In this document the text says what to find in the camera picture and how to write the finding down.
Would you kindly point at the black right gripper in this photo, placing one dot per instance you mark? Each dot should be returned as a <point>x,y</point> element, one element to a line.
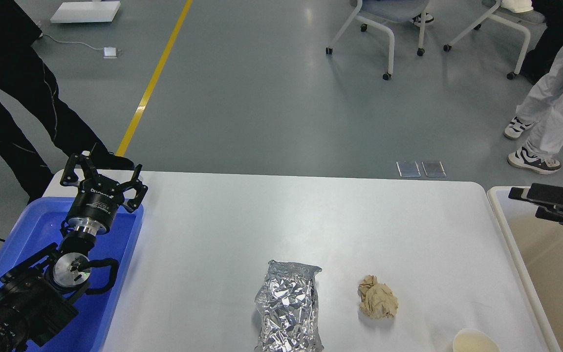
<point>548,198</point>

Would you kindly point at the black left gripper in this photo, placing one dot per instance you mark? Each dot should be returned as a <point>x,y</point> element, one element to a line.
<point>98,198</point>

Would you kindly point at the white paper cup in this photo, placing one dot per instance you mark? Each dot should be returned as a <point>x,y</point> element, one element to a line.
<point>471,340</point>

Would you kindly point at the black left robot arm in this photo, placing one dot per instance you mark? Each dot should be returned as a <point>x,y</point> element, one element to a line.
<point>37,296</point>

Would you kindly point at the beige plastic bin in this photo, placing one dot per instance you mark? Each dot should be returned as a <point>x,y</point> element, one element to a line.
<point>536,245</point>

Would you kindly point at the blue plastic bin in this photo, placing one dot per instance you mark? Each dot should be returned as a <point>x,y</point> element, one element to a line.
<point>39,226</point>

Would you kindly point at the person in white trousers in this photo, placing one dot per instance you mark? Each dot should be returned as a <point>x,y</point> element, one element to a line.
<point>542,109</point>

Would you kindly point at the right metal floor plate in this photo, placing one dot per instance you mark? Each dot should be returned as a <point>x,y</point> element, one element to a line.
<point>433,168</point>

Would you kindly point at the metal floor plate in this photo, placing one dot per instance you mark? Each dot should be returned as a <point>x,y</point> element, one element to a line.
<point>433,168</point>
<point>408,169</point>

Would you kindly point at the left metal floor plate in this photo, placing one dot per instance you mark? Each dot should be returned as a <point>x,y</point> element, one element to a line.
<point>408,169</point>

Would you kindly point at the white floor box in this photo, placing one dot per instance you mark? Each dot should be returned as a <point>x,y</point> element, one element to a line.
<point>95,11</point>

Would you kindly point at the person in black tracksuit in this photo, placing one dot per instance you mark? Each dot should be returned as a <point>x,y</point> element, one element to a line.
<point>25,77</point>

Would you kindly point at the seated person in black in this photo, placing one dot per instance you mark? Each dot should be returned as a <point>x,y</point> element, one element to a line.
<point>538,61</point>

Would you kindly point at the grey office chair right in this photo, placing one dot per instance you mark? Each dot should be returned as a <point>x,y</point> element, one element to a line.
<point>497,13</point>

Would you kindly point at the crumpled brown paper ball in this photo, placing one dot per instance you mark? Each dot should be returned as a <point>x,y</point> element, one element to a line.
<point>377,299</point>

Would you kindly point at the crumpled aluminium foil bag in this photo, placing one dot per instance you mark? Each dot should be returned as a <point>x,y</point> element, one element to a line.
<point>288,304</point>

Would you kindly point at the person with black-white sneakers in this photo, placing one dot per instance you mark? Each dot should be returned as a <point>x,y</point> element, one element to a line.
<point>426,18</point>

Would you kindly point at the white power adapter with cable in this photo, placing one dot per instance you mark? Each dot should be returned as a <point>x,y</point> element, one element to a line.
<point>108,52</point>

